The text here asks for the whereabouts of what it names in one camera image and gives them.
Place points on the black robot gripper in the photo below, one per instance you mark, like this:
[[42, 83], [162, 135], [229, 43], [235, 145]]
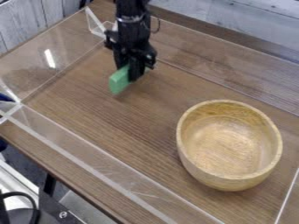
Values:
[[130, 45]]

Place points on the green rectangular block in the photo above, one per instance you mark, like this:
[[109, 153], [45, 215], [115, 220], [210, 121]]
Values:
[[119, 80]]

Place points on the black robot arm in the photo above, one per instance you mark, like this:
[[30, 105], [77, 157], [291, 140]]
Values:
[[133, 8]]

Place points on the brown wooden bowl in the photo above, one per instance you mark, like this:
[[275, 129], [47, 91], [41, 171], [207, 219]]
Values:
[[230, 144]]

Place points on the black table leg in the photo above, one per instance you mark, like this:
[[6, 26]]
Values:
[[50, 184]]

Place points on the clear acrylic corner bracket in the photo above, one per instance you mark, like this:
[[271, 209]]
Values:
[[98, 27]]

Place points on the clear acrylic barrier wall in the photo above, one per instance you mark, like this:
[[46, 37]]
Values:
[[119, 190]]

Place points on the grey metal base plate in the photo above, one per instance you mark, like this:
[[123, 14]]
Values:
[[32, 214]]

